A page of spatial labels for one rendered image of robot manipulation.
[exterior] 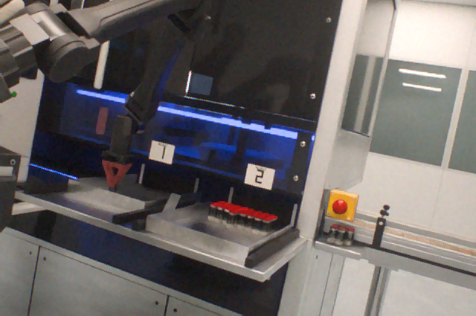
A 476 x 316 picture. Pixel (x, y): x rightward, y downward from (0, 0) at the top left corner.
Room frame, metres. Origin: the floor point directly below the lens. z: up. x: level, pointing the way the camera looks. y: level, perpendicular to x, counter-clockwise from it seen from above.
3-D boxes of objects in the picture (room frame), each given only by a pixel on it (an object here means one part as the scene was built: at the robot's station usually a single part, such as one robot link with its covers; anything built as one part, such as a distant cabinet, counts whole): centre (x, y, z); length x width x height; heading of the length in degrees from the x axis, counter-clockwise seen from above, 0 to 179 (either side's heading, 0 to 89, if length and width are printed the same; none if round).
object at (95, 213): (1.29, 0.13, 0.87); 0.70 x 0.48 x 0.02; 69
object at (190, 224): (1.19, -0.01, 0.90); 0.34 x 0.26 x 0.04; 158
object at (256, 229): (1.27, -0.05, 0.90); 0.18 x 0.02 x 0.05; 68
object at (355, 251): (1.34, -0.36, 0.87); 0.14 x 0.13 x 0.02; 159
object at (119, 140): (1.33, 0.32, 1.03); 0.10 x 0.07 x 0.07; 173
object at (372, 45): (1.77, -0.44, 1.50); 0.85 x 0.01 x 0.59; 159
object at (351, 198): (1.31, -0.33, 0.99); 0.08 x 0.07 x 0.07; 159
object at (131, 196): (1.41, 0.26, 0.90); 0.34 x 0.26 x 0.04; 159
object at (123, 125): (1.33, 0.32, 1.09); 0.07 x 0.06 x 0.07; 172
